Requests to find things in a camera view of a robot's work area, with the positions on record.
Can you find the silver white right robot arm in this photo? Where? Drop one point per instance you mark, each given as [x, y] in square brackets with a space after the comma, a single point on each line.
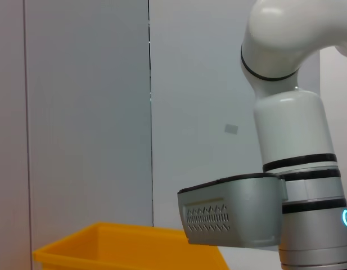
[294, 126]

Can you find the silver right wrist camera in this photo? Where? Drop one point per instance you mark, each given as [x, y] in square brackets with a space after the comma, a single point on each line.
[246, 213]

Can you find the yellow plastic bin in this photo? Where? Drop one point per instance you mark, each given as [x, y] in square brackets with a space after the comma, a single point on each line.
[119, 247]

